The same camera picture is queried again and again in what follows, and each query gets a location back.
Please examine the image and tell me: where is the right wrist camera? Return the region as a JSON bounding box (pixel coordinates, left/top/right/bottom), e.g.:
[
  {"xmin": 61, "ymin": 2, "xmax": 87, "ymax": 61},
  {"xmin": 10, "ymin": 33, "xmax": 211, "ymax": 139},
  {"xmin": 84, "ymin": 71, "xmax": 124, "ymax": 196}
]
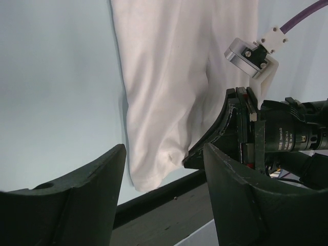
[{"xmin": 224, "ymin": 26, "xmax": 288, "ymax": 104}]

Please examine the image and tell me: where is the white printed t shirt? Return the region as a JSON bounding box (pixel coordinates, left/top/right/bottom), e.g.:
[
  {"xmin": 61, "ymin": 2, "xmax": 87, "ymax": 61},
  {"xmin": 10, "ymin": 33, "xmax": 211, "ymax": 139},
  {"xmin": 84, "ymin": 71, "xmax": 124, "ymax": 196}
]
[{"xmin": 111, "ymin": 1, "xmax": 259, "ymax": 192}]

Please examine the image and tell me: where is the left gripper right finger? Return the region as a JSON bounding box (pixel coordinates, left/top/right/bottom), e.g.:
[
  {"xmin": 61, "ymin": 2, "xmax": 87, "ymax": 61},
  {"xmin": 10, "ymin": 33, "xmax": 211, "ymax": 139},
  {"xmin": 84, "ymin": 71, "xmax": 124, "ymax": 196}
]
[{"xmin": 203, "ymin": 143, "xmax": 327, "ymax": 245}]

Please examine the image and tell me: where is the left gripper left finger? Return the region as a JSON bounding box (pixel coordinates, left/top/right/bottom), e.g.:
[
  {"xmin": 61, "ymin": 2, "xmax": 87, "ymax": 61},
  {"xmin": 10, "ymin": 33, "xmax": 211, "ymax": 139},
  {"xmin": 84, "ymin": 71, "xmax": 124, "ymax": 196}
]
[{"xmin": 1, "ymin": 144, "xmax": 126, "ymax": 245}]

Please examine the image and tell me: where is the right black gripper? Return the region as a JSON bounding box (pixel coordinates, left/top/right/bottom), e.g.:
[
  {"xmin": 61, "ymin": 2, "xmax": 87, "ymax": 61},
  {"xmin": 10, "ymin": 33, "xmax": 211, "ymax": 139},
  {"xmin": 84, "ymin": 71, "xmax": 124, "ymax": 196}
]
[{"xmin": 182, "ymin": 88, "xmax": 327, "ymax": 190}]

